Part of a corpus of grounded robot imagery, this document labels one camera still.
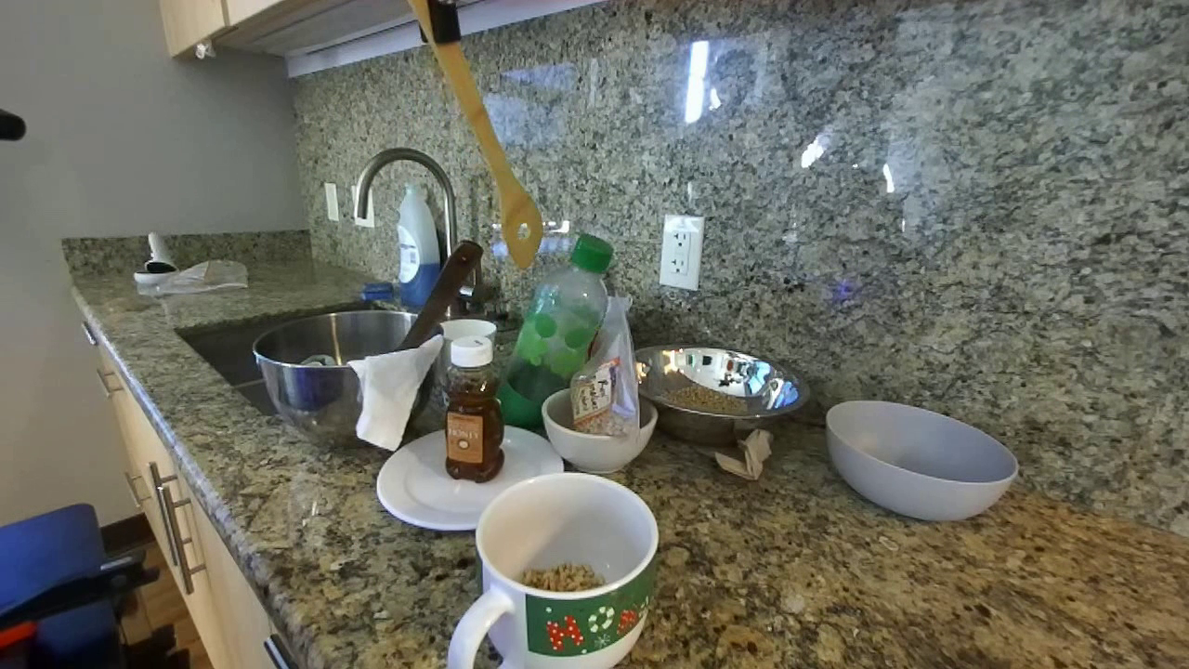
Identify blue sponge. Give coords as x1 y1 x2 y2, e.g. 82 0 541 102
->
360 262 449 316

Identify chrome faucet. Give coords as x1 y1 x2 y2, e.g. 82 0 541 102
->
349 147 463 268

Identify metal cabinet handle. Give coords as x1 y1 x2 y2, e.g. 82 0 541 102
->
143 459 209 597

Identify clear snack packet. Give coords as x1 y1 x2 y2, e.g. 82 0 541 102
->
569 293 642 438

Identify wooden upper cabinet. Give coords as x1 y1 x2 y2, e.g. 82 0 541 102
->
154 0 416 61

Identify large steel mixing bowl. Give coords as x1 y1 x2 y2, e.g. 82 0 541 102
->
250 304 432 449

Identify white wall outlet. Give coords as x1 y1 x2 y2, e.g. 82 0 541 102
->
657 213 705 293

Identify green plastic bottle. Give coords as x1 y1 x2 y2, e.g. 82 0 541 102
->
497 232 617 433

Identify brown honey bottle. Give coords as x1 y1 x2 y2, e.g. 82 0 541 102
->
440 331 507 486

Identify dark brown wooden utensil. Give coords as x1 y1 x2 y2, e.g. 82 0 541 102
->
398 237 487 352

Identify crumpled brown paper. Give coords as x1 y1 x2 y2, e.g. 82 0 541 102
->
713 423 777 484

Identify shiny silver bowl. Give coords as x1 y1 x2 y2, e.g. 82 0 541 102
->
632 342 809 449

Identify grey bowl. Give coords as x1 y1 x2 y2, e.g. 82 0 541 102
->
826 398 1020 524

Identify white Christmas mug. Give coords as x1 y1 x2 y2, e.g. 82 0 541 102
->
440 471 661 669

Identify white dish soap bottle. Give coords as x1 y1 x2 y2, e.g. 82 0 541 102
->
393 184 444 289

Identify white cloth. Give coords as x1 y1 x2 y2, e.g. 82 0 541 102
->
349 331 444 453

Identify white plate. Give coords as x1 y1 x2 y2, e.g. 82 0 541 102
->
370 423 569 534

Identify light wooden spoon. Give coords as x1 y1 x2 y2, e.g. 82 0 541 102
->
403 0 548 275

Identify small white bowl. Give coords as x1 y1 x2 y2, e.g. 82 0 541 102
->
538 388 661 481

